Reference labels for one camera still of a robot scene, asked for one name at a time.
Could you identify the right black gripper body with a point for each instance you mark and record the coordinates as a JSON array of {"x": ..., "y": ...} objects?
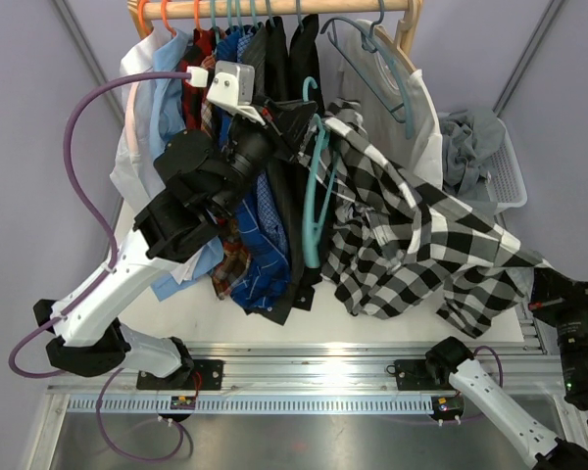
[{"x": 556, "y": 307}]

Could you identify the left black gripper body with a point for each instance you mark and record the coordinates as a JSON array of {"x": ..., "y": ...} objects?
[{"x": 269, "y": 120}]

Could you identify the teal plastic hanger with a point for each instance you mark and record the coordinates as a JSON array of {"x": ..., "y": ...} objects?
[{"x": 311, "y": 226}]

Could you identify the black white checked shirt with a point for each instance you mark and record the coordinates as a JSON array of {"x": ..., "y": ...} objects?
[{"x": 397, "y": 239}]

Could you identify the grey button shirt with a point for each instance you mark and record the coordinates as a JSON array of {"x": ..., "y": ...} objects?
[{"x": 470, "y": 139}]

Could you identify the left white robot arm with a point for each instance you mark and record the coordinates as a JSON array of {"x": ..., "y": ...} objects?
[{"x": 203, "y": 183}]

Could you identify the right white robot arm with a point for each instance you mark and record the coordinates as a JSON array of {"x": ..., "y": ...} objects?
[{"x": 453, "y": 363}]

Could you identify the dark grey pinstripe shirt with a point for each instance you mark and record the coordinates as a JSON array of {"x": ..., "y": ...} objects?
[{"x": 269, "y": 55}]

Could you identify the blue checked shirt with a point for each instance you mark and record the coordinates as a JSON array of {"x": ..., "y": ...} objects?
[{"x": 269, "y": 210}]

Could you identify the red black plaid shirt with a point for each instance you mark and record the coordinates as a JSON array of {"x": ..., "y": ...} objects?
[{"x": 192, "y": 98}]

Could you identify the white t-shirt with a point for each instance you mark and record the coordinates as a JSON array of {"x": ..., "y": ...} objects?
[{"x": 398, "y": 112}]

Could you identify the light blue shirt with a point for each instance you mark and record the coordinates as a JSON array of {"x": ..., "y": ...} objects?
[{"x": 165, "y": 122}]

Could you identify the orange hanger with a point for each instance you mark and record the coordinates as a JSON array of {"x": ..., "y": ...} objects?
[
  {"x": 144, "y": 14},
  {"x": 196, "y": 15},
  {"x": 165, "y": 18}
]

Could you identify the white dress shirt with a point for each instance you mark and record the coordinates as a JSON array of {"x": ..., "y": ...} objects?
[{"x": 134, "y": 175}]

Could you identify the blue striped shirt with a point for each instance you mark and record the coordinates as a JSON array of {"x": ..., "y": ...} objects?
[{"x": 269, "y": 270}]

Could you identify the white plastic basket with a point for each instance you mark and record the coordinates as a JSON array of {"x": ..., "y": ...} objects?
[{"x": 506, "y": 188}]

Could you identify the wooden rack right leg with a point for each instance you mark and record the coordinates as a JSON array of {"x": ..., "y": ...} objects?
[{"x": 400, "y": 45}]

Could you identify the wooden rack leg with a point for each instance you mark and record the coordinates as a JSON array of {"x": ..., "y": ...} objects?
[
  {"x": 136, "y": 10},
  {"x": 400, "y": 45}
]

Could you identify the wooden rack left leg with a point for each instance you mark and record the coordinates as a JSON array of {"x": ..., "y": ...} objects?
[{"x": 136, "y": 10}]

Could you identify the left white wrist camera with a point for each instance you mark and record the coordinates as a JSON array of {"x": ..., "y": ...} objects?
[{"x": 232, "y": 89}]

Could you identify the wooden clothes rail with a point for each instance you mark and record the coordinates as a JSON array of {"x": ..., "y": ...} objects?
[{"x": 222, "y": 9}]

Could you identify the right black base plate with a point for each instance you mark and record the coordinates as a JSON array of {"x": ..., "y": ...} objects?
[{"x": 412, "y": 376}]

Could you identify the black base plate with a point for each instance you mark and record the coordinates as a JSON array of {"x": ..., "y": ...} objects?
[
  {"x": 412, "y": 376},
  {"x": 206, "y": 375}
]

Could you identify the aluminium mounting rail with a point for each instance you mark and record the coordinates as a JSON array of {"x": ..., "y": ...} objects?
[{"x": 524, "y": 366}]

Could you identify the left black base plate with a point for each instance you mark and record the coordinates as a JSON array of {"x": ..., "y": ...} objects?
[{"x": 206, "y": 375}]

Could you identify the slotted cable duct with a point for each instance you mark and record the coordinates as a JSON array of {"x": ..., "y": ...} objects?
[{"x": 247, "y": 405}]

